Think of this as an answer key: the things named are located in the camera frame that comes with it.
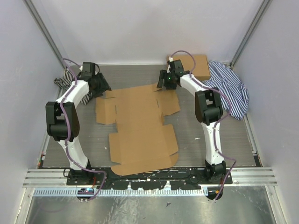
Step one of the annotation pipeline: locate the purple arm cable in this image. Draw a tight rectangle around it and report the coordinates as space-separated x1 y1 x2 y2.
168 50 236 201
60 58 108 203

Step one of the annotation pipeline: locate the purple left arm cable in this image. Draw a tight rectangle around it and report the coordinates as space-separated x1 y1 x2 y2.
60 58 108 203

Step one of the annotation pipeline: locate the black white striped cloth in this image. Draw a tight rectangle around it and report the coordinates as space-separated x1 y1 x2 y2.
54 70 93 105

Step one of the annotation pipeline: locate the aluminium frame rail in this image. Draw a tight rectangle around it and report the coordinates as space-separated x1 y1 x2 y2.
22 169 71 187

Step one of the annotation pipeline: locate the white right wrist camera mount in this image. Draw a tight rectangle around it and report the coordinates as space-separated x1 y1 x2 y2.
167 56 173 74

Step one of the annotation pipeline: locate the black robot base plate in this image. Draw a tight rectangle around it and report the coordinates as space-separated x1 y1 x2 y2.
63 167 225 190

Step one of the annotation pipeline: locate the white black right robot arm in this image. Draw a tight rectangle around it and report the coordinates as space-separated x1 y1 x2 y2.
157 57 226 184

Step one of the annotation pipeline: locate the slotted grey cable duct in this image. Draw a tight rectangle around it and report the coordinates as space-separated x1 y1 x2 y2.
33 188 208 197

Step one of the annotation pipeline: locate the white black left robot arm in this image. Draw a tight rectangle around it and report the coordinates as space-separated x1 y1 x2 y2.
45 62 111 185

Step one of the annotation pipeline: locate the blue white striped cloth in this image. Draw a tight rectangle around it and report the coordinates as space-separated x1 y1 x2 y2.
204 61 249 120

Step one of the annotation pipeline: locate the closed brown cardboard box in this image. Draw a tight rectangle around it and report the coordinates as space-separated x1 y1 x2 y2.
172 54 211 81

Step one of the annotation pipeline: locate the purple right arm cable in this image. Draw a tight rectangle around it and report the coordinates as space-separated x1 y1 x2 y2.
168 50 236 201

